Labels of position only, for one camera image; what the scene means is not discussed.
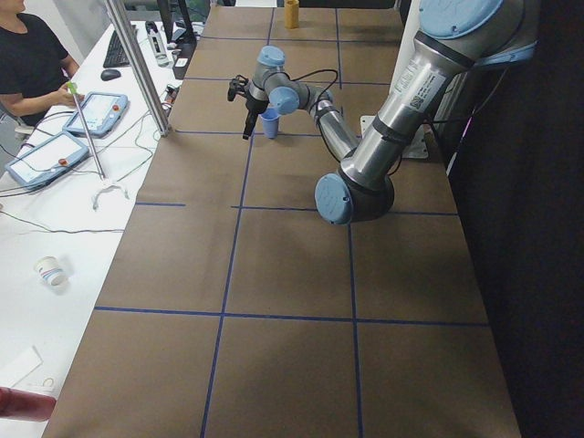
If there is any teach pendant near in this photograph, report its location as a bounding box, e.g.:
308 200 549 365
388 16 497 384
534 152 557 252
5 131 89 189

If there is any black computer mouse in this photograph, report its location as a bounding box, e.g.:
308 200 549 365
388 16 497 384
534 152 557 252
100 68 121 82

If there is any white mounting pillar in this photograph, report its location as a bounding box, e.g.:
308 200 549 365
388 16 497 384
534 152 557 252
378 1 429 160

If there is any black keyboard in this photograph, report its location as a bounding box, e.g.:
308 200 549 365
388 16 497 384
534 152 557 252
102 30 130 68

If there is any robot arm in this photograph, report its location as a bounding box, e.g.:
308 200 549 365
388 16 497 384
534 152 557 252
227 1 540 224

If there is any yellow bamboo holder cup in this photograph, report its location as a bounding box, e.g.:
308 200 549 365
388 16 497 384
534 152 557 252
284 0 299 29

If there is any teach pendant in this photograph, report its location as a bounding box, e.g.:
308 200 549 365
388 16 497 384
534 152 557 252
80 92 129 139
5 131 89 189

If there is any red bottle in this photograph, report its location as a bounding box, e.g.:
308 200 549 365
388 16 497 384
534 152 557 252
1 387 57 422

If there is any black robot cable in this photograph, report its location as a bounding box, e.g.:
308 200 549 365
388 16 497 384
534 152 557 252
289 68 339 99

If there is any paper cup on desk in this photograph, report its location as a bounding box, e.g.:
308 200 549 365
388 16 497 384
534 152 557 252
34 256 68 287

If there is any blue ribbed plastic cup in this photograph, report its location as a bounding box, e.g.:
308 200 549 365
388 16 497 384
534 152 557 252
260 108 279 139

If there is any clear water bottle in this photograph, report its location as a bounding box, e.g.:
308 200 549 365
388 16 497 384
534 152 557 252
145 21 170 68

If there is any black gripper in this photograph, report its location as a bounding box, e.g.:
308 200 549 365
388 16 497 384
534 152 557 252
242 86 269 140

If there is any white paper sheet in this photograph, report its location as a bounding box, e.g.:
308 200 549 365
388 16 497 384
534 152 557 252
1 346 43 388

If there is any teach pendant far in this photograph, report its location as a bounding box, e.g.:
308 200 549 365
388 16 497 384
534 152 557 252
80 92 129 139

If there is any metal rod with green tip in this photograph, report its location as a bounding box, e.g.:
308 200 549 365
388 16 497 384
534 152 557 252
66 80 106 182

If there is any person in black shirt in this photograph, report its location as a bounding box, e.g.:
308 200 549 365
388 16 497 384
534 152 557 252
1 1 79 126

